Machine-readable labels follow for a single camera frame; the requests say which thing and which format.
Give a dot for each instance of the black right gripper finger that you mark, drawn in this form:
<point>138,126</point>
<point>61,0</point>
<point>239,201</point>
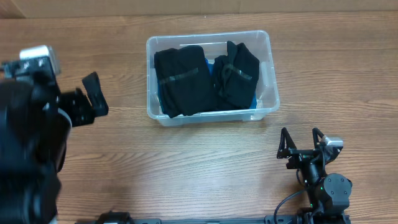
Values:
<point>287,147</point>
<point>317,138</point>

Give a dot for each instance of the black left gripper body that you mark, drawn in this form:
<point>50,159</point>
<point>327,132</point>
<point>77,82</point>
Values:
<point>76,107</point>

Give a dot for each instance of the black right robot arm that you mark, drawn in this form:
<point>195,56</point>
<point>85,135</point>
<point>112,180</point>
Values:
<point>328,194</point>

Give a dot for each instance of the small black garment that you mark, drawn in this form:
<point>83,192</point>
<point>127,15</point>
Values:
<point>235,76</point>

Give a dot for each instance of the large black garment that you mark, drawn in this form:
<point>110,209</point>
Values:
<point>187,87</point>

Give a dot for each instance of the clear plastic storage bin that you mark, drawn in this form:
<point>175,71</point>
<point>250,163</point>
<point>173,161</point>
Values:
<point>258,43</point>

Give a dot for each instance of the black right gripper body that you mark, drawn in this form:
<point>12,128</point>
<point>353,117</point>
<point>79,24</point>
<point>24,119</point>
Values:
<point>300,157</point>

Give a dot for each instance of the blue denim jeans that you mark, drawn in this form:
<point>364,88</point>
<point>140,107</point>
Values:
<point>254,104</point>

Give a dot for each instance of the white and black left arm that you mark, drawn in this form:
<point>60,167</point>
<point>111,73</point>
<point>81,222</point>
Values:
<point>36,120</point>

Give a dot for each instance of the sparkly blue garment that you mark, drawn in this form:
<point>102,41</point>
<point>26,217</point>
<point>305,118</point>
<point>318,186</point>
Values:
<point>160,99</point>

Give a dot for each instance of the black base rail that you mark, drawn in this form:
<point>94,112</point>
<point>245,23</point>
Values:
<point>125,218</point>

